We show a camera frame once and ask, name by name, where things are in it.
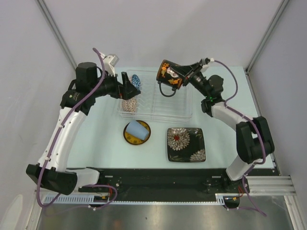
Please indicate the yellow round saucer plate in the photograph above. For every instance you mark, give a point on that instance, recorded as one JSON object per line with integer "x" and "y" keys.
{"x": 133, "y": 140}

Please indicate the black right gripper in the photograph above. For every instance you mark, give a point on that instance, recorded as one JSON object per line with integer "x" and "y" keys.
{"x": 187, "y": 71}

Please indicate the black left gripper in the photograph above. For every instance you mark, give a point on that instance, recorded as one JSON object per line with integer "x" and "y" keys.
{"x": 126, "y": 90}

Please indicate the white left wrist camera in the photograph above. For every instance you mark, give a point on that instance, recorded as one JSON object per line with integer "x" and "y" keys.
{"x": 109, "y": 62}

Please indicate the white slotted cable duct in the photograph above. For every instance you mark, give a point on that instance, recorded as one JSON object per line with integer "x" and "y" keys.
{"x": 92, "y": 199}

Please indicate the black floral square plate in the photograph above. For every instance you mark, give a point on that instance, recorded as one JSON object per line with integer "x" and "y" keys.
{"x": 185, "y": 144}

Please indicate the red lacquer cup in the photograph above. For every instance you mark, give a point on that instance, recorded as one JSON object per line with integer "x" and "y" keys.
{"x": 166, "y": 75}

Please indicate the aluminium frame rail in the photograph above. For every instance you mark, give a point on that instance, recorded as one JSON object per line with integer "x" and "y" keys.
{"x": 271, "y": 185}

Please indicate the blue patterned bowl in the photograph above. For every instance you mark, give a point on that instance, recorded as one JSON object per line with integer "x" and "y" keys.
{"x": 136, "y": 82}

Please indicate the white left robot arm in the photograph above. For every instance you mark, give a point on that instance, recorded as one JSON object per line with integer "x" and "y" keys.
{"x": 51, "y": 171}

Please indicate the brown patterned bowl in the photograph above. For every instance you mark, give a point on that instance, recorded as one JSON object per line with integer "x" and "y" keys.
{"x": 129, "y": 105}

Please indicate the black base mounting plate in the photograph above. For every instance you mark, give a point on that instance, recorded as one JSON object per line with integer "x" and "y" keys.
{"x": 169, "y": 183}

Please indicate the white wire dish rack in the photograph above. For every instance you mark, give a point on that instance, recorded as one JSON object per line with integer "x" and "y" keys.
{"x": 152, "y": 105}

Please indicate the light blue plastic cup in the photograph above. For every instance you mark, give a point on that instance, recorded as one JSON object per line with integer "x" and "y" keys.
{"x": 137, "y": 130}

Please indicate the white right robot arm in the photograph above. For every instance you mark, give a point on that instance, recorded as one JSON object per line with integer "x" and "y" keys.
{"x": 253, "y": 138}

